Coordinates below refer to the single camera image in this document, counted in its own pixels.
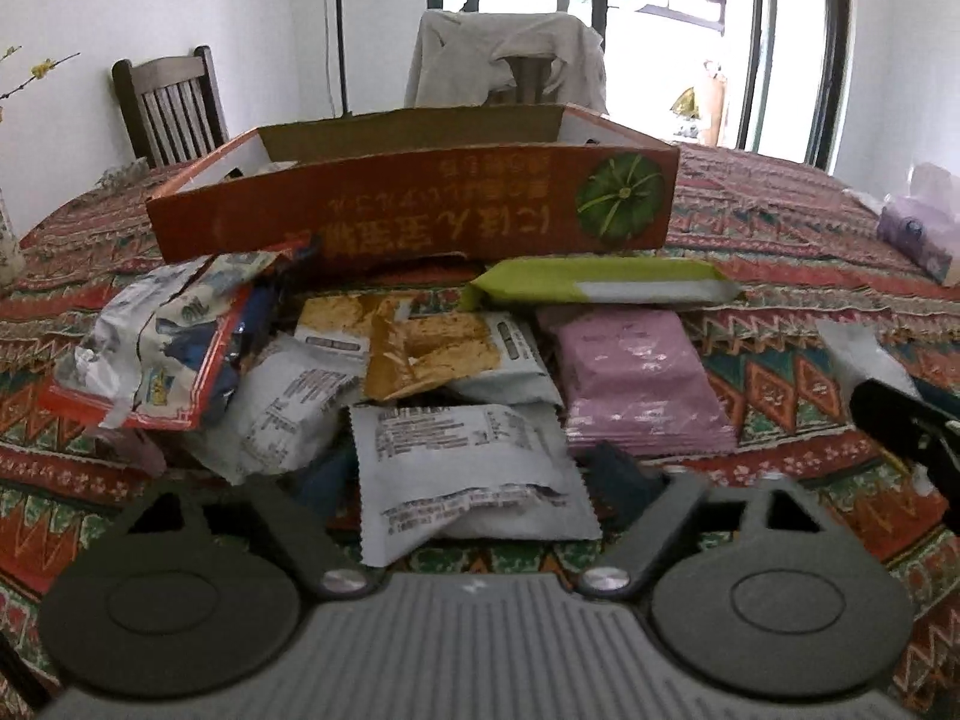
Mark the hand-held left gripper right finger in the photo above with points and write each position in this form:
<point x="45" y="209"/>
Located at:
<point x="622" y="480"/>

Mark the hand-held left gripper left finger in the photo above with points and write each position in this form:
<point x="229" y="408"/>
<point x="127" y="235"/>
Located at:
<point x="322" y="484"/>

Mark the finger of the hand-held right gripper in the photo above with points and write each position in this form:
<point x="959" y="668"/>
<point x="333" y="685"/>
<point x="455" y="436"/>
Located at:
<point x="889" y="416"/>

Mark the white snack packet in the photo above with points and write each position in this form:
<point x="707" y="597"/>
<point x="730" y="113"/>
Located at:
<point x="855" y="352"/>
<point x="277" y="405"/>
<point x="465" y="472"/>

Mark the pink snack packet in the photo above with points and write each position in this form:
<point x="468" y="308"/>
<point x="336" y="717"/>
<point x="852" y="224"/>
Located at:
<point x="637" y="375"/>
<point x="142" y="454"/>

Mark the red-bordered snack packet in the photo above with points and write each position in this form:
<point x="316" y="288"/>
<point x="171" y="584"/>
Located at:
<point x="180" y="345"/>

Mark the long green snack packet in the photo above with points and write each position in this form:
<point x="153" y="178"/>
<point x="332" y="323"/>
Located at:
<point x="540" y="279"/>

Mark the orange cardboard box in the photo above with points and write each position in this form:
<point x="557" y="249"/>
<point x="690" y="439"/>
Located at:
<point x="450" y="202"/>

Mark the crumpled white snack packet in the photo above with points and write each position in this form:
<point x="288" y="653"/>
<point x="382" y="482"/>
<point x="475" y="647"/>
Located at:
<point x="277" y="405"/>

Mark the yellow cracker packet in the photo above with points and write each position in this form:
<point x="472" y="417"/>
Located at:
<point x="450" y="345"/>
<point x="330" y="322"/>

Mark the dark blue snack packet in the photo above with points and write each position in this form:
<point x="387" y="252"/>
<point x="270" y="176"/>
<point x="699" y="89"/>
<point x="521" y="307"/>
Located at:
<point x="255" y="330"/>

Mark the purple tissue pack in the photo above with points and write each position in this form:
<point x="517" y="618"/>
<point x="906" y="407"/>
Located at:
<point x="922" y="232"/>

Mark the tall tan cylinder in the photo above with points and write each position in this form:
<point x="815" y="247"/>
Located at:
<point x="714" y="105"/>

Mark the yellow green bag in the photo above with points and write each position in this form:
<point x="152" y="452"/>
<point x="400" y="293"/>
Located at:
<point x="686" y="112"/>

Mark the small floral pouch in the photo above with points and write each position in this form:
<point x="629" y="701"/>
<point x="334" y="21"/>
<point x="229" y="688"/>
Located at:
<point x="124" y="172"/>

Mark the black-framed sliding glass door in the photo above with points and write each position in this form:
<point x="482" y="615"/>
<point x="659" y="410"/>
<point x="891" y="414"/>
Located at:
<point x="836" y="37"/>

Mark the floral ceramic vase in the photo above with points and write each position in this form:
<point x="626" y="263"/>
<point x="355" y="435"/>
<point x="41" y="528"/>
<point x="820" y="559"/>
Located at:
<point x="9" y="247"/>

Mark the jacket-draped wooden chair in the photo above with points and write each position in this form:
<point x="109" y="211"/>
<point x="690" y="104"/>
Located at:
<point x="529" y="79"/>

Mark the dark wooden chair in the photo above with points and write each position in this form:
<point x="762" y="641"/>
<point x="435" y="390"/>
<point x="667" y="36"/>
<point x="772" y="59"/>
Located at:
<point x="169" y="71"/>

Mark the white jacket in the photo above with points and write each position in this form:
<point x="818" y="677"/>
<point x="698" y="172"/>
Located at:
<point x="457" y="60"/>

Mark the black light stand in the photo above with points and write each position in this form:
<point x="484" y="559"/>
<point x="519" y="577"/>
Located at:
<point x="340" y="30"/>

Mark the yellow flower branches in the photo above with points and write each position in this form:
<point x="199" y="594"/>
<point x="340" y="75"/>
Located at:
<point x="41" y="66"/>

